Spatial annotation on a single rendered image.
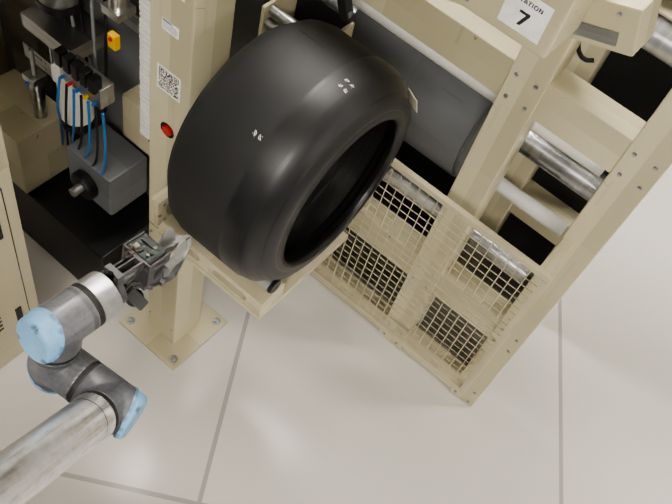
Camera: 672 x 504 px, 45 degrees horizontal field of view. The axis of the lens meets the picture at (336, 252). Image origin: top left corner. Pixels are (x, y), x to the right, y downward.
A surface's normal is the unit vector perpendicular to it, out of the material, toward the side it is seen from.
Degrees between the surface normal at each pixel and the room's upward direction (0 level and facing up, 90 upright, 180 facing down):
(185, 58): 90
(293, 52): 4
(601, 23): 90
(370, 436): 0
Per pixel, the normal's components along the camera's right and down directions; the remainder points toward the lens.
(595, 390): 0.19, -0.55
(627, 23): -0.62, 0.57
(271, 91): -0.06, -0.29
